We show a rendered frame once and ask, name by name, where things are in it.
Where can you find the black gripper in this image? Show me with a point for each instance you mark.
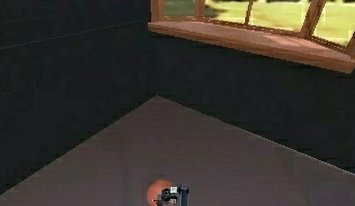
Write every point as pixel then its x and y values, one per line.
pixel 165 194

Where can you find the dark pink volleyball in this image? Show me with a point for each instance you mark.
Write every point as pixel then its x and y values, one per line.
pixel 155 190

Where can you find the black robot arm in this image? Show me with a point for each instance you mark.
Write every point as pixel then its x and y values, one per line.
pixel 183 198

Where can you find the brown wooden window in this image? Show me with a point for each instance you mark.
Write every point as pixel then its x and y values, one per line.
pixel 255 34

